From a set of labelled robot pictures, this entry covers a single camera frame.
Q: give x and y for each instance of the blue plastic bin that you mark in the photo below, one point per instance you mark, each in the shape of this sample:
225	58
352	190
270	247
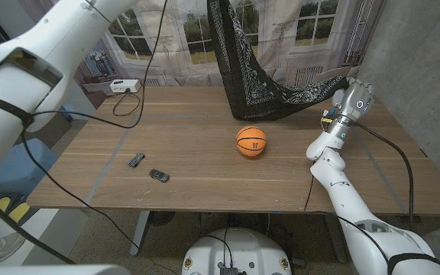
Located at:
21	168

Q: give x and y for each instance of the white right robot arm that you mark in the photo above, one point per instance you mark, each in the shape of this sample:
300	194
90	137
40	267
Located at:
346	202

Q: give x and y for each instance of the orange mini basketball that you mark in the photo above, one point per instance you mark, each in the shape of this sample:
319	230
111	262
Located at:
251	141

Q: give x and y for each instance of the small grey toy car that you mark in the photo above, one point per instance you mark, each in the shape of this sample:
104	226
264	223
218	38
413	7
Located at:
136	160

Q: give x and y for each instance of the grey metal table leg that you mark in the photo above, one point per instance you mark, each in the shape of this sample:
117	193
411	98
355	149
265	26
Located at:
332	237
140	233

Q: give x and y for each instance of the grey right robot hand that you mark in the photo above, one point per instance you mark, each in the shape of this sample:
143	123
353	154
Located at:
351	103

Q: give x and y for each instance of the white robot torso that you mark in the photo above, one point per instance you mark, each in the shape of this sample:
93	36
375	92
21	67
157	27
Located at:
235	252

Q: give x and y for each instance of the black paisley bandana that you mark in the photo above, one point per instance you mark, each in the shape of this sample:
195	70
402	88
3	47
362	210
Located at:
246	84

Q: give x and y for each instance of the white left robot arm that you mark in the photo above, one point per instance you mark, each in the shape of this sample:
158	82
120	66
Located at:
13	76

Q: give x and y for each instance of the white power box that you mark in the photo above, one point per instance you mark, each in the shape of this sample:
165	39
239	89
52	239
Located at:
125	86

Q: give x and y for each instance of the printed window backdrop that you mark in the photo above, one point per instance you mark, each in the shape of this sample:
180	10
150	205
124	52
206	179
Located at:
300	38

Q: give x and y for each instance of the yellow black foot pedal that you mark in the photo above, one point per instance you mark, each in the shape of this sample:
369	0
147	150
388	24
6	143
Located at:
0	206

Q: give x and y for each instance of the small dark toy car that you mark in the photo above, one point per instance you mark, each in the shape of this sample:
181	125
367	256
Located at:
159	175

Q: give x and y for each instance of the grey white sneaker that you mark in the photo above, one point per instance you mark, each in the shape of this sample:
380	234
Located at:
2	248

